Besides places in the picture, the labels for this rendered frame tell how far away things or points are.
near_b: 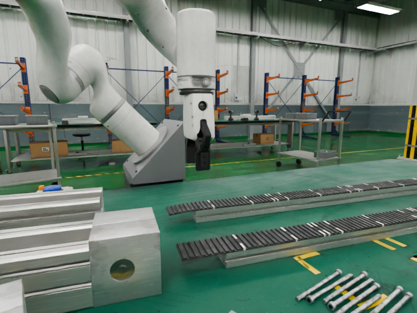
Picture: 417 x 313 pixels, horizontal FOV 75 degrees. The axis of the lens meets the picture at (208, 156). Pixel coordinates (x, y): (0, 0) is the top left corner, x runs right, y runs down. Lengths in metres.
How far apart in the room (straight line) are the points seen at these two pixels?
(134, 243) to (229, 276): 0.16
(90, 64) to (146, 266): 0.76
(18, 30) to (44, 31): 7.55
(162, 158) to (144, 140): 0.10
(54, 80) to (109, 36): 7.39
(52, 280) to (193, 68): 0.43
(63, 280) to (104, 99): 0.69
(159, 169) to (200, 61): 0.51
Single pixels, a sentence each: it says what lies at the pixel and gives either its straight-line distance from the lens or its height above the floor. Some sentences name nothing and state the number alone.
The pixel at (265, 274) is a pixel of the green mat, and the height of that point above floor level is 0.78.
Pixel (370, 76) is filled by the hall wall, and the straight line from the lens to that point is 13.62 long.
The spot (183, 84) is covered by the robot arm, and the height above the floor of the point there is 1.09.
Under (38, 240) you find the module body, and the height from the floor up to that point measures 0.85.
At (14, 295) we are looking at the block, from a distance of 0.32.
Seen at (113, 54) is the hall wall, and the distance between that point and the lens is 8.25.
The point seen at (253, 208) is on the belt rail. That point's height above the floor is 0.80.
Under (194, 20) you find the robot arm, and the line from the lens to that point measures 0.60.
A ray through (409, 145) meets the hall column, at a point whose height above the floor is 0.30.
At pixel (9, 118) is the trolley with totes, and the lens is 3.56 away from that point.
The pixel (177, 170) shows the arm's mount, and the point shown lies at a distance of 1.00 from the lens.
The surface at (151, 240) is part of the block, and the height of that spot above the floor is 0.86.
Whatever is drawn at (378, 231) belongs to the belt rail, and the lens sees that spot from 0.67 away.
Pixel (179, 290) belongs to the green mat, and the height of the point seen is 0.78.
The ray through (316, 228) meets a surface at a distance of 0.58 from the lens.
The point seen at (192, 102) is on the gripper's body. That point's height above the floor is 1.05.
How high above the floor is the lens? 1.04
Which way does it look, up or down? 10 degrees down
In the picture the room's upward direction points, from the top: straight up
